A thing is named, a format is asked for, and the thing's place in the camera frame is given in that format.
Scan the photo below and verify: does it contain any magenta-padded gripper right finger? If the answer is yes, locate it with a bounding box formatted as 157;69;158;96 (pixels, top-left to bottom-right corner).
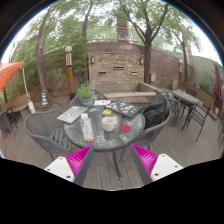
128;143;184;186

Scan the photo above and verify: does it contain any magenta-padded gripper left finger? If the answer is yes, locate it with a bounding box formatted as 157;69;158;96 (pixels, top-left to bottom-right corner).
44;145;96;187

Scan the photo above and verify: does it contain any clear white-capped drink bottle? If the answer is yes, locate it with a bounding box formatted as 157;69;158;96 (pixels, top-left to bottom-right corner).
79;112;96;143

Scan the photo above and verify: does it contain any black jacket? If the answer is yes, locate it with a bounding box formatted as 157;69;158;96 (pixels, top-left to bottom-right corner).
143;96;168;129

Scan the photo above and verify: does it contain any silver laptop with stickers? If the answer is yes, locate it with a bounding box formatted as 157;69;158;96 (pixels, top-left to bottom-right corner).
56;105;89;125

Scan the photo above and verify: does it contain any white cup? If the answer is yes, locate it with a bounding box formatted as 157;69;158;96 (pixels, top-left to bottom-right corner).
101;115;119;132

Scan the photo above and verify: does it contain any black laptop with stickers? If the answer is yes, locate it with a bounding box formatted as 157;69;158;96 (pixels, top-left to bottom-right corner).
104;100;143;119

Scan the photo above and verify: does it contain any black metal chair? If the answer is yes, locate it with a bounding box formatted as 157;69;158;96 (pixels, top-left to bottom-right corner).
0;106;19;136
166;96;183;127
180;103;212;143

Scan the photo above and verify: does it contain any white booklet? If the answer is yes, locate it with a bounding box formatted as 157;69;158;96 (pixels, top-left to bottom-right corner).
93;99;112;107

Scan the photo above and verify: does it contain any green plant in blue pot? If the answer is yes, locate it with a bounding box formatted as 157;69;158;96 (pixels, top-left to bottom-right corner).
75;81;96;107

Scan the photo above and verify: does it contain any blue and yellow striped bollard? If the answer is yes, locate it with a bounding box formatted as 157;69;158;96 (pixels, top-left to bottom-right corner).
40;89;50;108

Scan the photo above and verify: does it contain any round dark patio table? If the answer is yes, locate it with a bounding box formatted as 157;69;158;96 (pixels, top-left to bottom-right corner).
171;89;200;116

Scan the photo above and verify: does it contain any wooden bench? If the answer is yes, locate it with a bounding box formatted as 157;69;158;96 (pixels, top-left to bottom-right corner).
3;93;31;114

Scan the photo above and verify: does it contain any orange parasol with white pole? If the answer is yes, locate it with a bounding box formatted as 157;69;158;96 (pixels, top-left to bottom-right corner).
0;61;37;114

